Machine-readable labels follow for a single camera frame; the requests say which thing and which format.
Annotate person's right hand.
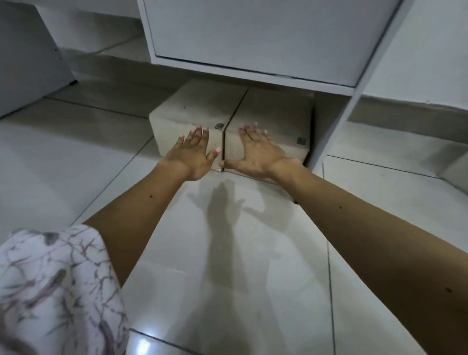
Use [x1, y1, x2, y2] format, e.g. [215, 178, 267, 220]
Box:
[219, 123, 294, 180]

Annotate white cabinet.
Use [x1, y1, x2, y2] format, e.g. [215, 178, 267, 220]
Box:
[137, 0, 418, 173]

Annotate person's right forearm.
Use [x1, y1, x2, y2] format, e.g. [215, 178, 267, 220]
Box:
[270, 157, 468, 355]

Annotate beige box corner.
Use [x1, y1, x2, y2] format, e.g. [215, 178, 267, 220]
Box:
[439, 151, 468, 184]

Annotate person's left hand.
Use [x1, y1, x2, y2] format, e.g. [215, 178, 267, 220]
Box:
[160, 126, 221, 182]

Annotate white patterned garment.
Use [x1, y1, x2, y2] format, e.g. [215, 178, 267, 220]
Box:
[0, 224, 132, 355]

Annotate person's left forearm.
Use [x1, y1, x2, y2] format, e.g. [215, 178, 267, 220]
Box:
[83, 159, 191, 290]

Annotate white furniture panel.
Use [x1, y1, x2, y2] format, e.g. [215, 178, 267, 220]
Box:
[0, 0, 78, 118]

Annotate brown cardboard box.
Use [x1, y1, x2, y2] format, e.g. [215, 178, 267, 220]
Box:
[223, 87, 316, 184]
[149, 78, 249, 172]

